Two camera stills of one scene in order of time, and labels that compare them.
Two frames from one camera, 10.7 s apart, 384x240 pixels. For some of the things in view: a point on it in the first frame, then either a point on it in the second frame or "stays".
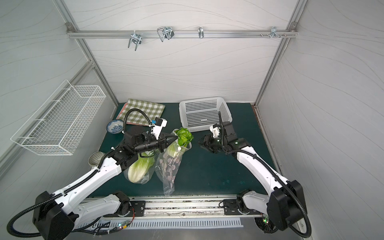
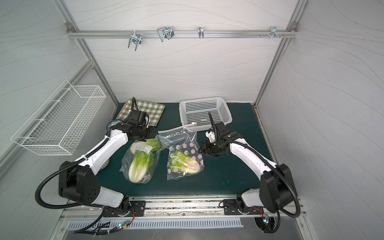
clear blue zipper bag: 142,171 stays
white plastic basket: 198,115 stays
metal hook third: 201,33 stays
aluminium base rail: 164,207 stays
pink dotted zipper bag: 168,162 to 185,156
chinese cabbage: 138,170 stays
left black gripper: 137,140 to 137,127
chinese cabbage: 184,136 to 180,162
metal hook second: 166,32 stays
